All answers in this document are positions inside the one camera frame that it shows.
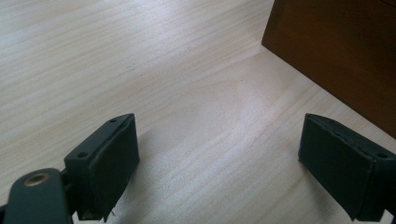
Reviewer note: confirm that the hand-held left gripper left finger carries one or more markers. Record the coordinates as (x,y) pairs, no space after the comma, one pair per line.
(106,165)

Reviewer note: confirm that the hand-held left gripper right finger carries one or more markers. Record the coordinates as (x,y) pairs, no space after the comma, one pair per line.
(339,161)

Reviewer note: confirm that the brown wooden box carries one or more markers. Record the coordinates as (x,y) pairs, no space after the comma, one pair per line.
(336,46)

